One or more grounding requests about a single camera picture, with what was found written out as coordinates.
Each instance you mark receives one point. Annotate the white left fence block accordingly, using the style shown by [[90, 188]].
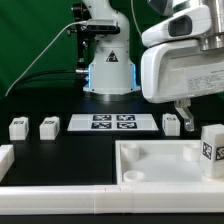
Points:
[[6, 159]]

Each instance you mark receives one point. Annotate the white front fence rail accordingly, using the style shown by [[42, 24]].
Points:
[[146, 198]]

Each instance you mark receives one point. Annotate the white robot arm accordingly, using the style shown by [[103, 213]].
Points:
[[111, 73]]

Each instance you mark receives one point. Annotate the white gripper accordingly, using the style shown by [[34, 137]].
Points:
[[177, 70]]

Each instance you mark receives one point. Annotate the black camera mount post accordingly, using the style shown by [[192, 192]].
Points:
[[80, 13]]

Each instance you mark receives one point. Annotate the white marker tag board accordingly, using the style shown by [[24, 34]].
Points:
[[112, 122]]

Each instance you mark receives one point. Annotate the white square tabletop tray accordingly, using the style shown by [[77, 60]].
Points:
[[160, 161]]

